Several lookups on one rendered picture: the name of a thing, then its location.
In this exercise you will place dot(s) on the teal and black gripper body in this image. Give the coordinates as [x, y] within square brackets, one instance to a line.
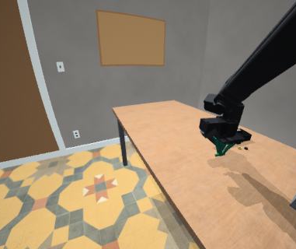
[236, 139]

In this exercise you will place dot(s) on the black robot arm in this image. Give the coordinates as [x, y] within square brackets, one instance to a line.
[274, 55]

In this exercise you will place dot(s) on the black rack of three labelled bins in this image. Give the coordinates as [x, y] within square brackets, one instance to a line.
[241, 132]

